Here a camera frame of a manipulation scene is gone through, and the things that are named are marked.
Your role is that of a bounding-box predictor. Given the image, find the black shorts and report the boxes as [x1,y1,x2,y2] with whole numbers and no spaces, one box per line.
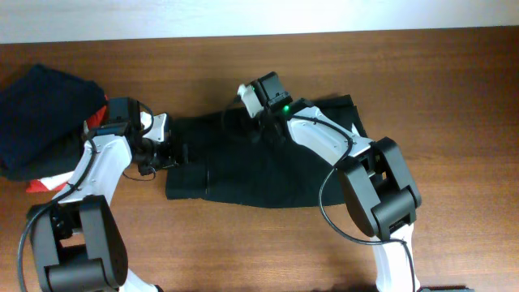
[165,109,344,208]

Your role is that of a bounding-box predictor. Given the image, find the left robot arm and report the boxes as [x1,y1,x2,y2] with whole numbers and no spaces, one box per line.
[17,97,187,292]

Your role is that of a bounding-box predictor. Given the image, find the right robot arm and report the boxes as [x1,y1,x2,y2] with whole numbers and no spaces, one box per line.
[237,72,424,291]

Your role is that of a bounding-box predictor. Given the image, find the navy folded garment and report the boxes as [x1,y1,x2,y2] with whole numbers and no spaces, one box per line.
[1,64,107,170]

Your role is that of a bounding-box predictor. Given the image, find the red and white folded garment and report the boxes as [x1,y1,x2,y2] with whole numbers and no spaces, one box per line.
[25,105,108,193]

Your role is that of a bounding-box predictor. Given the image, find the black folded garment in stack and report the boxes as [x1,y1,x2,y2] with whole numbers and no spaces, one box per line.
[1,127,84,182]

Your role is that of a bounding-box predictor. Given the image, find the right black cable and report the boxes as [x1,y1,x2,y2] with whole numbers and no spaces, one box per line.
[221,95,418,292]

